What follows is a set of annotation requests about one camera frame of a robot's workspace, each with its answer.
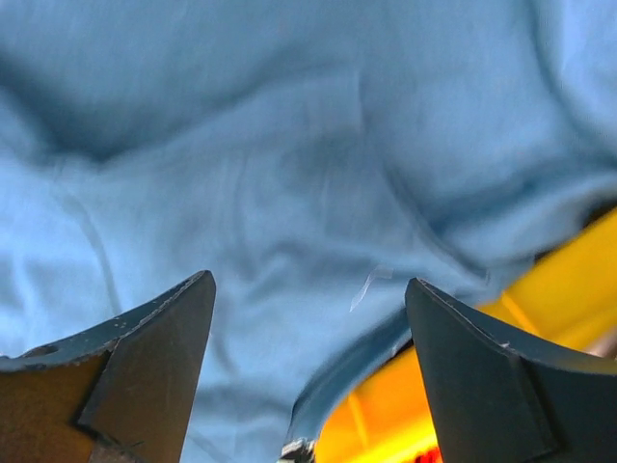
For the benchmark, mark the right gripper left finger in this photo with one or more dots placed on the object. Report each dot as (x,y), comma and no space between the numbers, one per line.
(121,391)

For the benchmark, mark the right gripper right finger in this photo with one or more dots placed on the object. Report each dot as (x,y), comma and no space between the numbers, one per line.
(499,394)

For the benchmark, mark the blue t-shirt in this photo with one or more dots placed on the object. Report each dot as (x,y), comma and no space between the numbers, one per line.
(315,156)

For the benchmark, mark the orange t-shirt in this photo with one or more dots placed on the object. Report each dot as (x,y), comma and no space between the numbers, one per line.
(432,455)

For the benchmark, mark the yellow plastic bin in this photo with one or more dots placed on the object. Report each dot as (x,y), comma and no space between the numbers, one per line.
(568,297)

